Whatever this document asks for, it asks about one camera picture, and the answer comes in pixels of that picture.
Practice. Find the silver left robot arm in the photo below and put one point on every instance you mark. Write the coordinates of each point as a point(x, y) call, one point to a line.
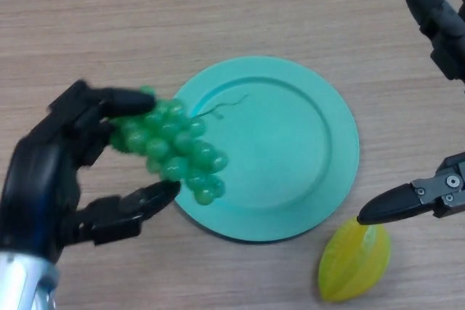
point(22, 281)

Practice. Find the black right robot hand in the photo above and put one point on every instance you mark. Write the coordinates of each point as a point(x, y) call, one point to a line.
point(447, 41)

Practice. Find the green plastic grape bunch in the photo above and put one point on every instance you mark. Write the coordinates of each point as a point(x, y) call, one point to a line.
point(170, 143)

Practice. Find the round teal green plate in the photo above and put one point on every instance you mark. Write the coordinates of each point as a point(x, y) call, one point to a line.
point(283, 165)

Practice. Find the yellow green plastic starfruit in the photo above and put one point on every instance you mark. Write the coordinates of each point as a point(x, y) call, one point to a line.
point(352, 266)

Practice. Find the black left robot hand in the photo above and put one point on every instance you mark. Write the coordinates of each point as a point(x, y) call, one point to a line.
point(40, 179)

